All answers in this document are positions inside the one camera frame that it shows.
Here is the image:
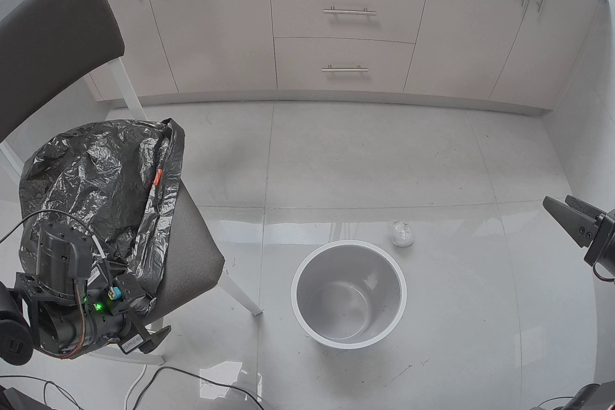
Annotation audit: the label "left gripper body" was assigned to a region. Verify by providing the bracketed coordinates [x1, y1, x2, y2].
[83, 298, 159, 355]

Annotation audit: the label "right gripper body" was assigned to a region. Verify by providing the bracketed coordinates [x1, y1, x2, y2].
[583, 208, 615, 272]

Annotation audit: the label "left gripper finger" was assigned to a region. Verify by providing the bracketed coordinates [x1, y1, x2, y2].
[146, 325, 173, 353]

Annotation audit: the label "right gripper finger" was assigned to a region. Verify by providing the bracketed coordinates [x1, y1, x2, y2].
[542, 195, 600, 250]
[565, 194, 605, 218]

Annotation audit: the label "black plastic bag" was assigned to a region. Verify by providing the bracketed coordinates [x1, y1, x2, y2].
[19, 117, 186, 304]

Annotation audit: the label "white trash bin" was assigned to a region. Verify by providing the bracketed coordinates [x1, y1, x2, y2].
[291, 241, 408, 350]

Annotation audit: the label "crumpled white paper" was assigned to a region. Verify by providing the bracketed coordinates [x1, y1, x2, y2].
[388, 219, 415, 248]

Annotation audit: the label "dark grey chair white legs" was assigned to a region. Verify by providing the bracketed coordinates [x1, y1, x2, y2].
[0, 0, 264, 368]

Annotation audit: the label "beige cabinet with drawers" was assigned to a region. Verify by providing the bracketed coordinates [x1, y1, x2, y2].
[39, 0, 609, 116]

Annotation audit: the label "black cable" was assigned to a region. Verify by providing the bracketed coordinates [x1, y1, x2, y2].
[0, 209, 99, 253]
[127, 366, 265, 410]
[0, 374, 74, 410]

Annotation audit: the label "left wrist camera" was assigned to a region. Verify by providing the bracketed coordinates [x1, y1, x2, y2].
[103, 259, 155, 318]

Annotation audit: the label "white cable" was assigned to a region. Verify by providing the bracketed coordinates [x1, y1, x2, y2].
[125, 364, 148, 410]

